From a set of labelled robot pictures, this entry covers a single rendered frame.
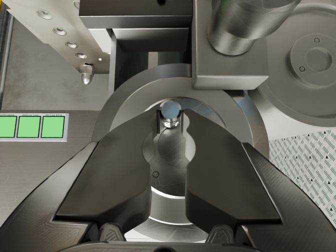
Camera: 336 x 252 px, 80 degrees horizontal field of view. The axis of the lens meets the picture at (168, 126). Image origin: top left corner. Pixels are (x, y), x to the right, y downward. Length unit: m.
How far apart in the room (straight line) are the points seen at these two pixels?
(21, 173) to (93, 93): 1.33
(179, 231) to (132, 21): 0.17
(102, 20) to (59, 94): 1.81
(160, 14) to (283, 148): 0.29
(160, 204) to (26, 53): 2.20
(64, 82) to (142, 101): 1.85
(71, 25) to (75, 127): 0.24
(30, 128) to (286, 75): 0.55
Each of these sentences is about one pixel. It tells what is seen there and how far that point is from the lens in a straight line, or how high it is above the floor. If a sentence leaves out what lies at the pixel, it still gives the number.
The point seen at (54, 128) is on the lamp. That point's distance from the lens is 0.57.
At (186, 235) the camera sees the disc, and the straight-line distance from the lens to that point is 0.18.
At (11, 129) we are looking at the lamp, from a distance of 0.63.
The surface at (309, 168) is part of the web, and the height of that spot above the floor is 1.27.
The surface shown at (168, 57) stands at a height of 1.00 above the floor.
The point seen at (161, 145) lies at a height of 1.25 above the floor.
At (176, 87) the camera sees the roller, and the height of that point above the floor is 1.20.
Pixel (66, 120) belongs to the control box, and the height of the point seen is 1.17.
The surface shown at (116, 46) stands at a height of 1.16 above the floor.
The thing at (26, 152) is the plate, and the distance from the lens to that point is 0.61.
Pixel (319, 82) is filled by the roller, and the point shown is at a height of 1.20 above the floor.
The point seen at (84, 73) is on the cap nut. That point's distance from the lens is 0.56.
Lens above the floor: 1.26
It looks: 9 degrees down
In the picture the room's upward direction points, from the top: 180 degrees counter-clockwise
